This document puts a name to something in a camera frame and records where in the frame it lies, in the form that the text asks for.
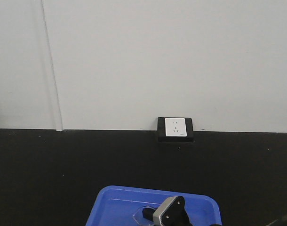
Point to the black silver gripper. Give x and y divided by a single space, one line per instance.
170 213

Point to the clear glass beaker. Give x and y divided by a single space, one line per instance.
138 217

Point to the blue plastic tray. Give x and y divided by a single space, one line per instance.
115 206

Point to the black socket housing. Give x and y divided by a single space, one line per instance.
161 135

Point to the white wall socket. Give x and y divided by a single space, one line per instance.
175 127

